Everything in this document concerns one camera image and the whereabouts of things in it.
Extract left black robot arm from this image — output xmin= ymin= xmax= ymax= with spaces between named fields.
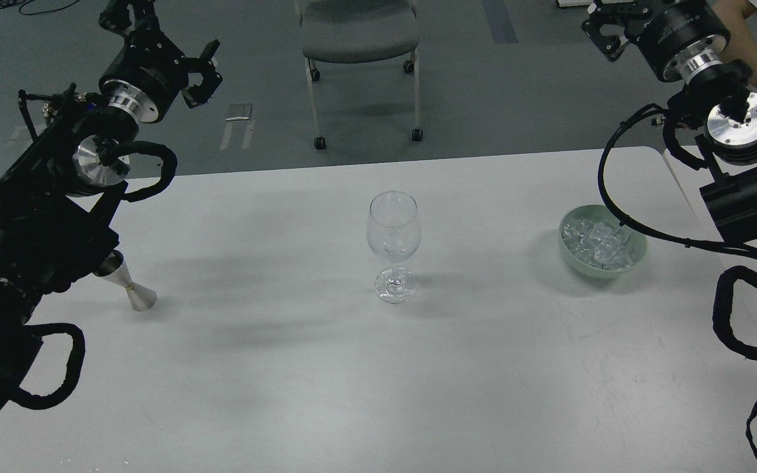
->
xmin=0 ymin=1 xmax=223 ymax=411

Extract grey office chair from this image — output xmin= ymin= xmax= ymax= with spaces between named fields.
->
xmin=294 ymin=1 xmax=424 ymax=150

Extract steel cocktail jigger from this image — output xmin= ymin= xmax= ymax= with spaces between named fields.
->
xmin=93 ymin=250 xmax=158 ymax=312

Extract black floor cables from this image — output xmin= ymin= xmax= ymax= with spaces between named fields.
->
xmin=0 ymin=0 xmax=83 ymax=28

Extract grey floor plate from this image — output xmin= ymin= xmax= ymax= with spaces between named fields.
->
xmin=225 ymin=102 xmax=254 ymax=122

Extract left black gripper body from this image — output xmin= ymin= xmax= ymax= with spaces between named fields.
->
xmin=99 ymin=30 xmax=189 ymax=123

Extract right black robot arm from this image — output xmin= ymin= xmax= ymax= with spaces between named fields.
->
xmin=581 ymin=1 xmax=757 ymax=422

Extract clear wine glass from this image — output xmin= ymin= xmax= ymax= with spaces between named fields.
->
xmin=367 ymin=191 xmax=423 ymax=304

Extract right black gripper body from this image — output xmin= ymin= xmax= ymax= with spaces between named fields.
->
xmin=635 ymin=1 xmax=730 ymax=83

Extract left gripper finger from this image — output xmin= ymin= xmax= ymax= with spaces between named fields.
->
xmin=99 ymin=1 xmax=159 ymax=39
xmin=180 ymin=39 xmax=223 ymax=108

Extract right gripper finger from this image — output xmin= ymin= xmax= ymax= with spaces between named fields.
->
xmin=581 ymin=1 xmax=644 ymax=62

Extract green bowl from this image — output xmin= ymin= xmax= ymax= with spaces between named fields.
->
xmin=557 ymin=204 xmax=648 ymax=279

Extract clear ice cubes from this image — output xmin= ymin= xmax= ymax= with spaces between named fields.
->
xmin=560 ymin=217 xmax=637 ymax=271

